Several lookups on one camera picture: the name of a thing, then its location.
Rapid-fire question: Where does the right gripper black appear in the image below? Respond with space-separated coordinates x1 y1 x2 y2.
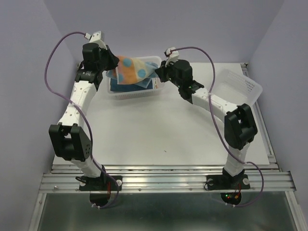
155 58 182 88

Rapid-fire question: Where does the light blue orange towel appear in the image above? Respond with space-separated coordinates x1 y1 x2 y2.
106 56 158 88

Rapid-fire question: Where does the yellow patterned towel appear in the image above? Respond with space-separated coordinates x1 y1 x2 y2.
110 79 153 92

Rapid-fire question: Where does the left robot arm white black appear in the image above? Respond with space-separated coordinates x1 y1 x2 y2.
49 42 119 191

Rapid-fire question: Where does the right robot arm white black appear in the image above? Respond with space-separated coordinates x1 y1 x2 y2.
155 60 257 190

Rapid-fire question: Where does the white perforated basket left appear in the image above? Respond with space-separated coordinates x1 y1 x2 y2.
105 55 168 101

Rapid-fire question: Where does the white perforated basket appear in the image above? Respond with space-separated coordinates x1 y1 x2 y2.
105 55 168 101
212 69 263 107

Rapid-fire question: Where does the white perforated basket right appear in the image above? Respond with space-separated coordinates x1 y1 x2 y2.
212 69 263 107

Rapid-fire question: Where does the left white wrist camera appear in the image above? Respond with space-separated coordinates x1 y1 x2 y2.
84 31 107 50

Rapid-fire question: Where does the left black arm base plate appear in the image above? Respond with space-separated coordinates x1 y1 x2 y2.
75 176 123 192

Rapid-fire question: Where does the aluminium rail frame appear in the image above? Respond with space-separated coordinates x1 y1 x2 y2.
28 163 308 231

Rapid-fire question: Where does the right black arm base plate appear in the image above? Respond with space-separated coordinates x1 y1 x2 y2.
206 174 251 191

